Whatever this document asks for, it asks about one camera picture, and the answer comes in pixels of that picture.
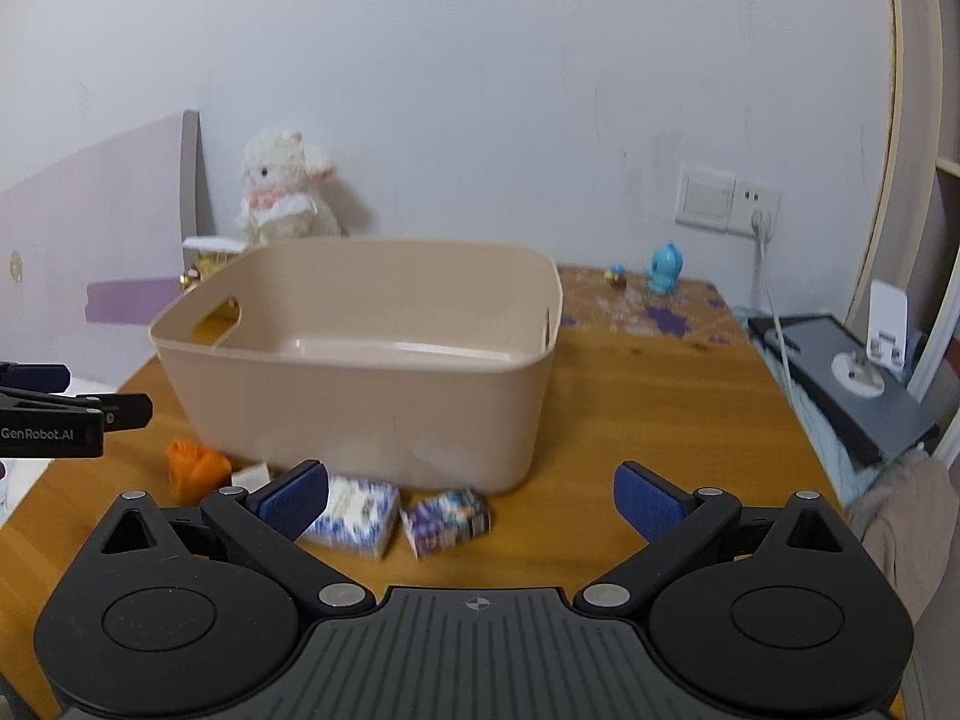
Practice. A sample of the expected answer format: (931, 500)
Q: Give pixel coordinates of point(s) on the white wooden shelf frame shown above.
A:
(914, 234)

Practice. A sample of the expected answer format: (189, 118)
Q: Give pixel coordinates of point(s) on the small colourful figurine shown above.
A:
(616, 276)

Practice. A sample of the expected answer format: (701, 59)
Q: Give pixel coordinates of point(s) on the grey beige fabric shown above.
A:
(908, 522)

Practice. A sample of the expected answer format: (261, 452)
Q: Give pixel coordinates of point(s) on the small white box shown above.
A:
(251, 478)

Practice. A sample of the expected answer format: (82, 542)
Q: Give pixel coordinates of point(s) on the lilac headboard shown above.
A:
(92, 250)

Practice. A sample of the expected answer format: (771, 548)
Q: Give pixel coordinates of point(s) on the white wall switch socket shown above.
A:
(721, 202)

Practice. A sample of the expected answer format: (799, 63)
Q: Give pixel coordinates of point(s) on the gold foil bag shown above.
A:
(203, 266)

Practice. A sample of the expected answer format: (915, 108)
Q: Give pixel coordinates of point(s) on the white phone stand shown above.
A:
(874, 344)

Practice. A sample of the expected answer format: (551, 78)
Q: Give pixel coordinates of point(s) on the purple cartoon box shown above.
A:
(439, 523)

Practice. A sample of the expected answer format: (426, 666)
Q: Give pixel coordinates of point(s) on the blue white patterned box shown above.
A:
(359, 517)

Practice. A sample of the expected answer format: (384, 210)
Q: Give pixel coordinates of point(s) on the white plush sheep toy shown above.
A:
(282, 178)

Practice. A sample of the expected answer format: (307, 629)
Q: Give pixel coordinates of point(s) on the blue bird figurine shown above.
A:
(664, 270)

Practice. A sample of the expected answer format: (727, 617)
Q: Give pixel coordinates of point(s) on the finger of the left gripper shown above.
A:
(40, 378)
(120, 411)

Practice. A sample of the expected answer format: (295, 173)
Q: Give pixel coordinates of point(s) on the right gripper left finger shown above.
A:
(260, 531)

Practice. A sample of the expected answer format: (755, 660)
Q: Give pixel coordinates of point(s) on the white open carton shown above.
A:
(214, 245)

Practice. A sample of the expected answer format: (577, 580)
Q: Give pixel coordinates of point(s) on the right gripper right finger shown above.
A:
(683, 530)

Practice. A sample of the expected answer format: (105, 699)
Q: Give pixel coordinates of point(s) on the orange cloth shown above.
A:
(193, 471)

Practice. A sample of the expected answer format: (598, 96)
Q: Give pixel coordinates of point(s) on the beige plastic storage bin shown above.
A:
(421, 363)

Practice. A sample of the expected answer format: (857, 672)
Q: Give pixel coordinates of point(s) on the grey laptop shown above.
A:
(869, 410)

